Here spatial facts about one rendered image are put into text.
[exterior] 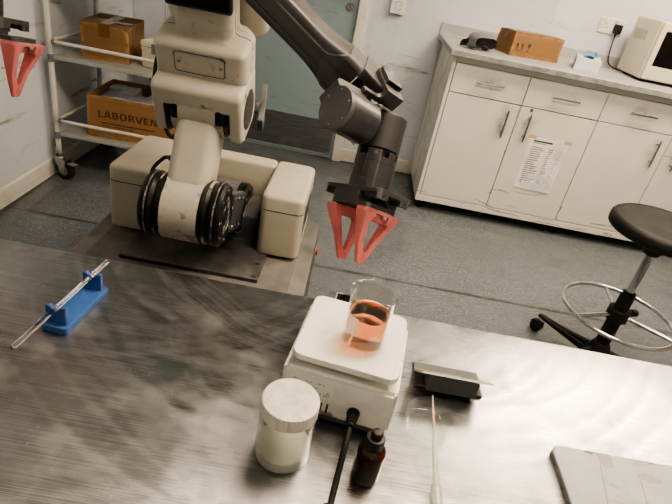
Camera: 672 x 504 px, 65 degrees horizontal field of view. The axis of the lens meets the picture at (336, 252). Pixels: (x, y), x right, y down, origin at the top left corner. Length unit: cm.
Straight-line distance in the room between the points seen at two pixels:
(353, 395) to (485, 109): 249
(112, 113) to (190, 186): 150
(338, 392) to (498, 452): 21
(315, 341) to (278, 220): 99
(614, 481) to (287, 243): 114
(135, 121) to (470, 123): 171
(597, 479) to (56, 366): 63
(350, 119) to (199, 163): 75
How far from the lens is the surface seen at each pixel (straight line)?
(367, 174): 70
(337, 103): 67
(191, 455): 59
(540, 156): 311
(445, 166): 303
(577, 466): 71
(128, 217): 171
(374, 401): 60
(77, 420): 64
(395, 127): 72
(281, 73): 350
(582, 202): 330
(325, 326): 62
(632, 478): 74
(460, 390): 71
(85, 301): 78
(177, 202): 134
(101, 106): 283
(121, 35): 275
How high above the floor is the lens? 122
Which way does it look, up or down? 30 degrees down
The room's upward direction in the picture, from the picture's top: 12 degrees clockwise
